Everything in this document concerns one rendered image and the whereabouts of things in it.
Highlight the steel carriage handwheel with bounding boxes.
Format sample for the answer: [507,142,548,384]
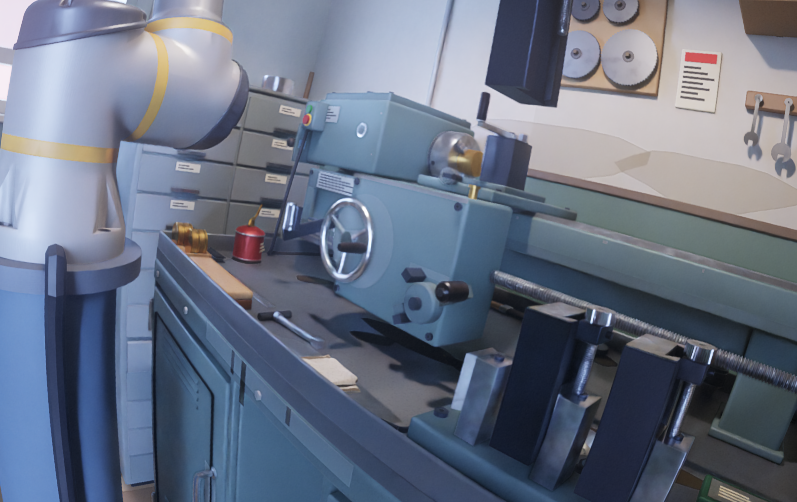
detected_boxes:
[319,197,376,284]

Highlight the black knob lever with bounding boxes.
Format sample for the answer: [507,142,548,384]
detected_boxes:
[434,279,472,305]

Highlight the black tool post handle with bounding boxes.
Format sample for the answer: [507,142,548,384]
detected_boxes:
[475,91,529,144]

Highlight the dark blue tool holder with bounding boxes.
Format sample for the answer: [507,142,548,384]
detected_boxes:
[573,333,718,502]
[489,300,617,491]

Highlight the steel key with black handle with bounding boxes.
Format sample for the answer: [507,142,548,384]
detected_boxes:
[256,308,325,350]

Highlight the steel block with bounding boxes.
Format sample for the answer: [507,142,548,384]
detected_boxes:
[451,347,514,447]

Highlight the brass blank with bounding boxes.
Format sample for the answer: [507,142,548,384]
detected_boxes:
[448,149,485,180]

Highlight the dark blue rectangular block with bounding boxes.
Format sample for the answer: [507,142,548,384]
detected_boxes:
[484,0,575,109]

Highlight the steel bowl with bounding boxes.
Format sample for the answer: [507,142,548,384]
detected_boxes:
[261,73,297,96]

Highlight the grey drawer cabinet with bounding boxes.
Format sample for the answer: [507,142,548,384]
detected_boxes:
[114,88,314,486]

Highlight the steel lathe chuck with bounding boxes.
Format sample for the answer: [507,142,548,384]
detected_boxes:
[429,130,484,177]

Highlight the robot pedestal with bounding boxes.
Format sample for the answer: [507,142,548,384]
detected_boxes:
[0,228,143,502]

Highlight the white notice with red bar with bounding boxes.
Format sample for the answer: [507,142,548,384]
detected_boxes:
[674,47,723,114]

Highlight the wooden gear board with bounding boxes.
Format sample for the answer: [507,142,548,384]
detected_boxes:
[559,0,670,97]

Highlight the steel wrench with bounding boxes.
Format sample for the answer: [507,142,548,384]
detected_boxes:
[743,94,765,148]
[770,97,795,164]

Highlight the red oil can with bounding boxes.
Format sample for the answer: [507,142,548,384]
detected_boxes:
[232,206,268,265]

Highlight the wooden wall shelf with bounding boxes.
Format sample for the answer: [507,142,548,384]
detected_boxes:
[738,0,797,42]

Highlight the dark blue tool post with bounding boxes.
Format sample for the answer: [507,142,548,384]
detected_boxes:
[479,134,533,192]

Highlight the teal lathe body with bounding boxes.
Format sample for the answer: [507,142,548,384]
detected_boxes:
[279,91,797,465]

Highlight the blue-grey workbench cabinet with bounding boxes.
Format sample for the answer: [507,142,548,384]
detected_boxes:
[151,232,511,502]

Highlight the tan folded cloth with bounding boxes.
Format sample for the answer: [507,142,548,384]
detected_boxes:
[301,354,360,390]

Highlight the steel leadscrew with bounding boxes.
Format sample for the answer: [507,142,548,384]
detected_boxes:
[493,270,797,405]

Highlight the thin black gearbox lever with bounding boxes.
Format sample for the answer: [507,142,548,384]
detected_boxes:
[268,126,313,256]

